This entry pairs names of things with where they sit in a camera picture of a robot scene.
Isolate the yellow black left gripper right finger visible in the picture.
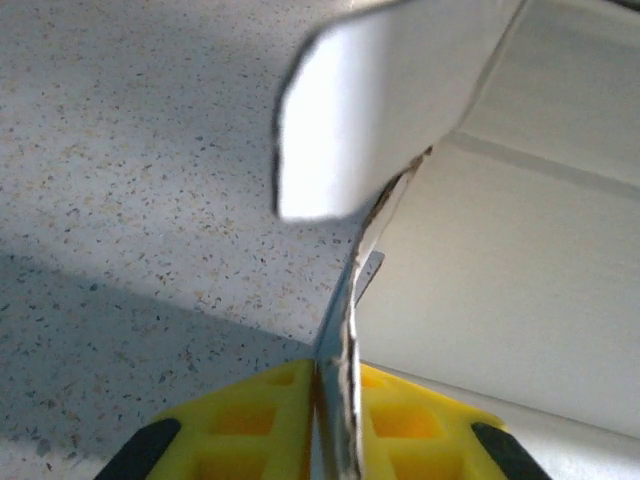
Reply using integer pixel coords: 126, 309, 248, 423
357, 362, 551, 480

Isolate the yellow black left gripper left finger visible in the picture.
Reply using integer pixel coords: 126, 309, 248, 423
94, 357, 317, 480

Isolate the white paper box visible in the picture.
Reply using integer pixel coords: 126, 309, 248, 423
272, 0, 640, 480

